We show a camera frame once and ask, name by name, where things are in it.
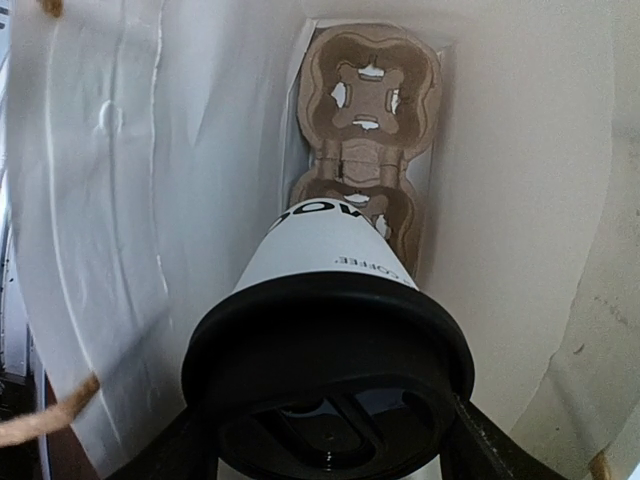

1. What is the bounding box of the brown paper bag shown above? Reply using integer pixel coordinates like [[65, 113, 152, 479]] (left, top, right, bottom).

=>
[[2, 1, 639, 479]]

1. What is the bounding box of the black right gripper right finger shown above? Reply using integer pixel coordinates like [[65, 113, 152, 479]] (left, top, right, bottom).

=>
[[449, 394, 565, 480]]

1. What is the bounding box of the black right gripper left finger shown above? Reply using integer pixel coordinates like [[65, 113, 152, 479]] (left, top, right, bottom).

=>
[[108, 401, 219, 480]]

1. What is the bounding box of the white paper coffee cup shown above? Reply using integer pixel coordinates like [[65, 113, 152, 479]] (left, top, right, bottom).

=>
[[234, 198, 417, 292]]

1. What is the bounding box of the brown cardboard cup carrier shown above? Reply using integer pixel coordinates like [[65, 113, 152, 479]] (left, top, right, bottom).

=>
[[289, 24, 442, 274]]

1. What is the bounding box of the black coffee lid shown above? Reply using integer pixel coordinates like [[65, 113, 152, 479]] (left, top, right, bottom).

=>
[[181, 272, 475, 479]]

